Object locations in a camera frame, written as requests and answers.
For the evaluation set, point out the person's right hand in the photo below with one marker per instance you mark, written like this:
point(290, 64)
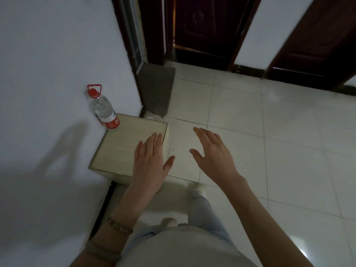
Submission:
point(219, 161)

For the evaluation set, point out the white shoe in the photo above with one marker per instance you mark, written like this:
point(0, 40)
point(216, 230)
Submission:
point(169, 223)
point(198, 189)

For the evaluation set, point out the pale jade bangle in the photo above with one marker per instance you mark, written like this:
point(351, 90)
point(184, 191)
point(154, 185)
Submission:
point(101, 251)

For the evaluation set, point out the person's left hand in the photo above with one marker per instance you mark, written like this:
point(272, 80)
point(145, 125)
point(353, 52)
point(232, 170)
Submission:
point(148, 164)

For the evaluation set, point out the person's left forearm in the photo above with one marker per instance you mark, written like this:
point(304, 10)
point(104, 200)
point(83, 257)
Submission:
point(125, 208)

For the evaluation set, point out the grey doormat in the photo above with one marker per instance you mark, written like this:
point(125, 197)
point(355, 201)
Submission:
point(155, 88)

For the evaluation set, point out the light blue jeans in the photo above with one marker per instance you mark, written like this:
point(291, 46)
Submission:
point(203, 214)

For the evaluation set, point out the red capped water bottle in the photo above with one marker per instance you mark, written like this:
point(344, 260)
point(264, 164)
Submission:
point(104, 111)

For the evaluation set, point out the person's right forearm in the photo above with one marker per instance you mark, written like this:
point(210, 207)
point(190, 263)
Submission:
point(264, 225)

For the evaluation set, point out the dark wooden door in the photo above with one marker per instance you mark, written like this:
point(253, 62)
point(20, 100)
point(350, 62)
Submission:
point(208, 27)
point(314, 44)

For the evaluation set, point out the white shirt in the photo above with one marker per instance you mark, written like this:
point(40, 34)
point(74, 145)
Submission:
point(183, 250)

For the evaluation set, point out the light wooden box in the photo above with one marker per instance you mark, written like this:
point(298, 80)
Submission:
point(119, 147)

